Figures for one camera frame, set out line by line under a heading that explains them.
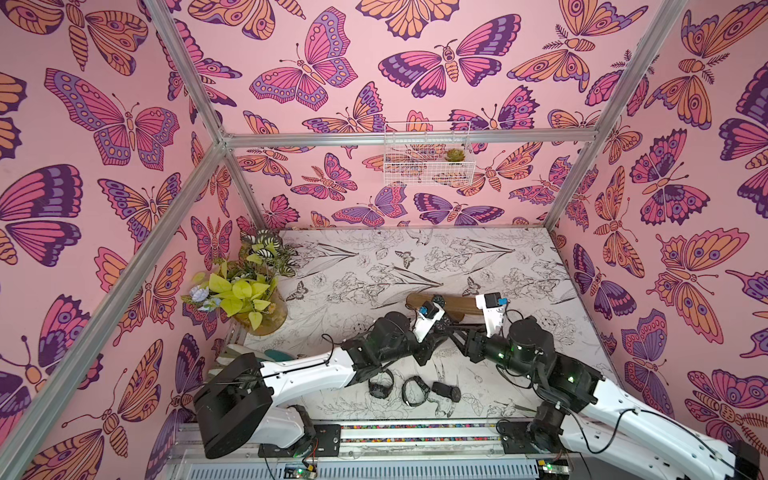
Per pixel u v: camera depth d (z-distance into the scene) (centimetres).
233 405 42
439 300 90
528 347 51
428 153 95
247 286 75
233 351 90
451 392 78
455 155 92
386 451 73
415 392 81
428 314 65
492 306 62
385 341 59
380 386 78
